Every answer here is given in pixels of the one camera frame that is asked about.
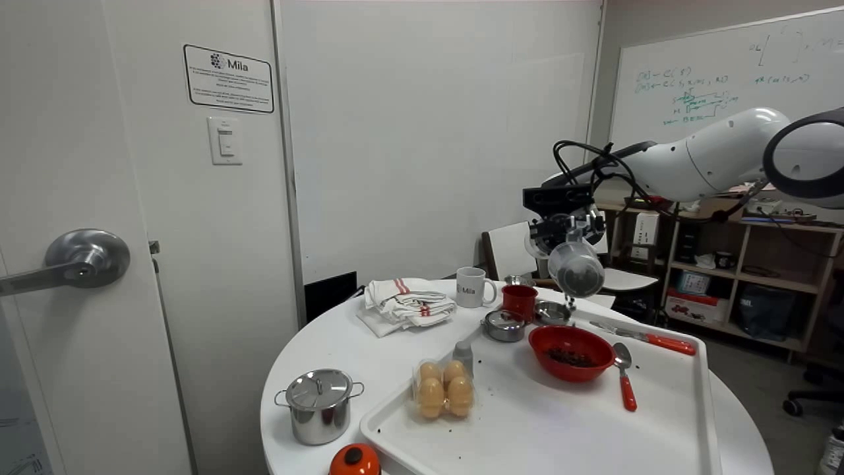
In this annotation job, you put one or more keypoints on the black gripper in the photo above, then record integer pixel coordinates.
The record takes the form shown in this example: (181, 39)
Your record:
(576, 226)

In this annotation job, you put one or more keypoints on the clear plastic cup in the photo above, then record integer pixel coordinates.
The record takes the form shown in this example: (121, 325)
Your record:
(579, 271)

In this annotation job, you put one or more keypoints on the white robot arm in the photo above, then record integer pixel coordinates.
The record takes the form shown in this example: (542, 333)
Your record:
(703, 160)

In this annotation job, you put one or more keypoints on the small steel bowl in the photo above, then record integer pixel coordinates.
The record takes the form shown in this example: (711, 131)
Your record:
(554, 312)

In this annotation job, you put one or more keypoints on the red bowl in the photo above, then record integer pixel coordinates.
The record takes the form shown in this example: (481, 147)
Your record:
(571, 358)

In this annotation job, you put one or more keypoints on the small framed white board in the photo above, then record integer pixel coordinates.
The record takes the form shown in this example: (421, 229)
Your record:
(509, 251)

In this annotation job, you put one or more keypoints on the red mug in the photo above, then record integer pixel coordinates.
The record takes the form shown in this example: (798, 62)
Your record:
(518, 302)

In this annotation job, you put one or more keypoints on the white mug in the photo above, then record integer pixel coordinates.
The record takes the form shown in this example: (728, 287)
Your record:
(469, 287)

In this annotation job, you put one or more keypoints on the small grey shaker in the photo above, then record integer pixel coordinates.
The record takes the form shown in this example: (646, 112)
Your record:
(463, 354)

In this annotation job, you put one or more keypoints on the wooden shelf unit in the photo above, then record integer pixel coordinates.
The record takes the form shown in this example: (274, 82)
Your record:
(748, 264)

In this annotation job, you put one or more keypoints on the white red striped towel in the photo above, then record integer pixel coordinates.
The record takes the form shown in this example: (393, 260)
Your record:
(398, 306)

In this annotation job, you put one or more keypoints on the black office chair base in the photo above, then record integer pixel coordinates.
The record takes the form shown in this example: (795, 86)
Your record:
(814, 401)

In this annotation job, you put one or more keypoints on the small steel pot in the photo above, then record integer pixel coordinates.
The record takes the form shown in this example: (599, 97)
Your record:
(318, 411)

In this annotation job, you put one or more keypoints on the orange round object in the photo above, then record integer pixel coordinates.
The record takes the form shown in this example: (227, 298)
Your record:
(356, 459)

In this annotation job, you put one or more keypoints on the white door sign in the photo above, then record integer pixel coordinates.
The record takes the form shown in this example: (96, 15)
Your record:
(227, 79)

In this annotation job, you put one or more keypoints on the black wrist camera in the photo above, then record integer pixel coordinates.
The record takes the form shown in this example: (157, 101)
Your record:
(558, 199)

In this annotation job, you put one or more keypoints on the large wall whiteboard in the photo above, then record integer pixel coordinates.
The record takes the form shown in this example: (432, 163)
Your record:
(703, 79)

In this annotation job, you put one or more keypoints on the white light switch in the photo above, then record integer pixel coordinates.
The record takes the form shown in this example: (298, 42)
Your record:
(225, 141)

